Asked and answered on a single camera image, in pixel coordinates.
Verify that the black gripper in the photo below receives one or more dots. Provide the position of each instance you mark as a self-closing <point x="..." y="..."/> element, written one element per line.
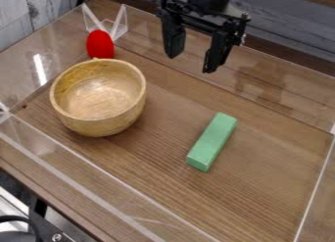
<point x="206" y="16"/>

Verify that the red strawberry toy green leaf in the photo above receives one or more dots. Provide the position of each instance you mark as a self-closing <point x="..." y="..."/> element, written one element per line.
<point x="100" y="45"/>

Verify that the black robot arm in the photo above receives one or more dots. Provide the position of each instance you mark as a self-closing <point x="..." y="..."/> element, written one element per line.
<point x="213" y="17"/>

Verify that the wooden bowl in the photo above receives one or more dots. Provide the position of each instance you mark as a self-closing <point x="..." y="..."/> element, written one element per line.
<point x="97" y="96"/>

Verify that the green rectangular block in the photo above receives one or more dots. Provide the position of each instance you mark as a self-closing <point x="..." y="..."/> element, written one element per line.
<point x="210" y="142"/>

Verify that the clear acrylic corner bracket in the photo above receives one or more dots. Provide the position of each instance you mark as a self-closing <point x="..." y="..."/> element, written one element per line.
<point x="113" y="28"/>

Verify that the black metal table bracket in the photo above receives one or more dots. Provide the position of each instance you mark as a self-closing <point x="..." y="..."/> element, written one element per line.
<point x="50" y="232"/>

